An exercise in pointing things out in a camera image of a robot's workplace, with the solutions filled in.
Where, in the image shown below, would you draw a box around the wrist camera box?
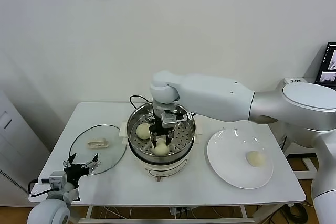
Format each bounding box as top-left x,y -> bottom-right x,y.
41,171 -> 66,190
160,112 -> 191,128

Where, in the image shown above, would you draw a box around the white steamed baozi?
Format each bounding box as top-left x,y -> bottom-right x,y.
136,123 -> 152,140
245,150 -> 266,168
152,140 -> 170,156

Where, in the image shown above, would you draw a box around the white round plate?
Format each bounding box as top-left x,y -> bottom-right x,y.
206,129 -> 274,190

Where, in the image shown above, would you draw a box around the white cabinet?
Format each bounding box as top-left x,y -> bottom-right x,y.
0,90 -> 50,206

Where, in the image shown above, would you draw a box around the white table frame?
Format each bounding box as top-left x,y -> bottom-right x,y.
78,202 -> 297,224

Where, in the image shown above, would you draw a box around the black coiled floor cable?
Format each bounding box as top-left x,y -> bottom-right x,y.
282,202 -> 309,223

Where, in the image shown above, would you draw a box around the white side table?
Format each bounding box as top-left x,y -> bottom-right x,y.
282,77 -> 320,166

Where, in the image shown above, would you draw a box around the white power strip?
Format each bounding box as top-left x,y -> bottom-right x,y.
169,206 -> 195,216

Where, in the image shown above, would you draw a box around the black left camera cable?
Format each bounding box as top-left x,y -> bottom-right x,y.
28,179 -> 50,197

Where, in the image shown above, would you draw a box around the cream electric cooker base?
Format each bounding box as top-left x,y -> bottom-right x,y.
121,136 -> 202,183

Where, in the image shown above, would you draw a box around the black cooker power cord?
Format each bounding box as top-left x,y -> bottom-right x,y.
129,94 -> 153,111

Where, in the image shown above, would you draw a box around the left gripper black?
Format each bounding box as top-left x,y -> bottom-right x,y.
62,152 -> 102,183

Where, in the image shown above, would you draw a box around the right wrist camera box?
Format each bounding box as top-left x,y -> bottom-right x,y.
160,112 -> 191,128

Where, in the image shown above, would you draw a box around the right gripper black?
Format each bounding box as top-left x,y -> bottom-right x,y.
149,123 -> 175,147

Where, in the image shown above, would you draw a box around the black laptop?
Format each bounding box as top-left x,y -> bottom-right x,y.
314,41 -> 336,91

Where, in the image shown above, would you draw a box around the white floor wire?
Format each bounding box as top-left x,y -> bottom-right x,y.
101,206 -> 134,221

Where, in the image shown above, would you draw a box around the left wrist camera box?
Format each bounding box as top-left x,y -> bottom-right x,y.
41,171 -> 66,190

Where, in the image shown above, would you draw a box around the steel perforated steamer basket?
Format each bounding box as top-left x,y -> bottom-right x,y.
119,103 -> 204,158

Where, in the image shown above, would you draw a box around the round glass lid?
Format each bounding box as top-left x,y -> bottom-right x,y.
68,124 -> 128,175

